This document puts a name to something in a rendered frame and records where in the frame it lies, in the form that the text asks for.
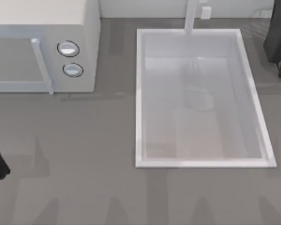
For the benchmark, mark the pale microwave oven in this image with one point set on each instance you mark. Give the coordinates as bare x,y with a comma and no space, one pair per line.
89,47

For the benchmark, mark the white sink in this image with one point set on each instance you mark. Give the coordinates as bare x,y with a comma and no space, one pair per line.
201,161

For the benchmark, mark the small microwave knob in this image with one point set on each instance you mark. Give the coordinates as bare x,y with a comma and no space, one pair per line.
72,69

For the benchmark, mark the large microwave knob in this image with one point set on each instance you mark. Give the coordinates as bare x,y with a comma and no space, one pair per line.
68,48

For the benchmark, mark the small white tap lever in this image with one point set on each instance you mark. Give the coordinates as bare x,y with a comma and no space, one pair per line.
205,12

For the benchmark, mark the tall white tap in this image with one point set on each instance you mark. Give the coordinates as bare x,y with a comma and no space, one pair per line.
190,16

